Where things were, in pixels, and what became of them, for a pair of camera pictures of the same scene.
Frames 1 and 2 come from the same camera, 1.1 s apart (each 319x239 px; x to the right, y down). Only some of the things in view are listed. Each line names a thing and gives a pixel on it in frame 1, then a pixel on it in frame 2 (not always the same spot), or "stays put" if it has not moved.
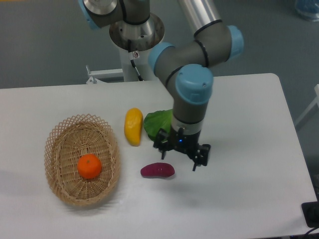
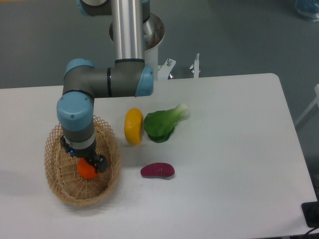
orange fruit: (89, 166) stays put
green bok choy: (154, 121) stays put
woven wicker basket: (68, 141) stays put
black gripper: (187, 144) to (89, 154)
